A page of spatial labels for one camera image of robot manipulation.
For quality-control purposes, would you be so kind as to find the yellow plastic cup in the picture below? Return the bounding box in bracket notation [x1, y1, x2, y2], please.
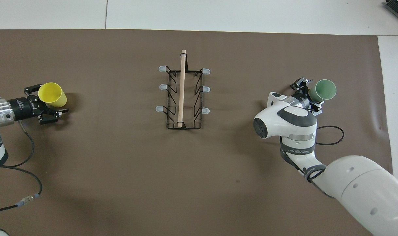
[38, 82, 67, 108]

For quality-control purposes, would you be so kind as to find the brown paper table mat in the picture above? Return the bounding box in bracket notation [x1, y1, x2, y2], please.
[0, 29, 398, 236]

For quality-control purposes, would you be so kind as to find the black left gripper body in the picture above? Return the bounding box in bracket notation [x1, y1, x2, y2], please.
[9, 95, 44, 122]

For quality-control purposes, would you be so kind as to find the black wire cup rack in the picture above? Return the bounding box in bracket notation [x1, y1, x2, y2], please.
[155, 49, 211, 130]

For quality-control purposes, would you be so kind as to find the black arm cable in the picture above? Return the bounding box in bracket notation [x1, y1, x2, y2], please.
[0, 120, 43, 215]
[315, 126, 344, 146]

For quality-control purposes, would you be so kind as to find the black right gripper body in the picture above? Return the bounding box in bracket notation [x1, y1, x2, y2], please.
[296, 86, 318, 110]

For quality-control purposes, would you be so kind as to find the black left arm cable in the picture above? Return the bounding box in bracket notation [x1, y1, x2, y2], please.
[0, 120, 43, 215]

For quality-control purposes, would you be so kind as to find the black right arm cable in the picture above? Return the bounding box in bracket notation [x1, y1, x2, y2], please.
[315, 126, 344, 146]

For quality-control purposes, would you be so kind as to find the pale green plastic cup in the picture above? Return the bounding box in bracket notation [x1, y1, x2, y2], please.
[308, 79, 337, 102]

